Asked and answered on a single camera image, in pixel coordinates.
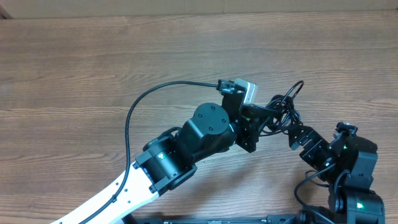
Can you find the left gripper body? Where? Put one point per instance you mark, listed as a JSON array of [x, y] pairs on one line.
[[246, 122]]

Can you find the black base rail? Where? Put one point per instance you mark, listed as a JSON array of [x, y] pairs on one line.
[[270, 219]]

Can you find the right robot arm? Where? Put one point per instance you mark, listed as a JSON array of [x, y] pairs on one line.
[[346, 164]]

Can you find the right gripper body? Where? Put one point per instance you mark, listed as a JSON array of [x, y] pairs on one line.
[[317, 156]]

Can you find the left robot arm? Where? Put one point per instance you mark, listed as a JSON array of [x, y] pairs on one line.
[[169, 160]]

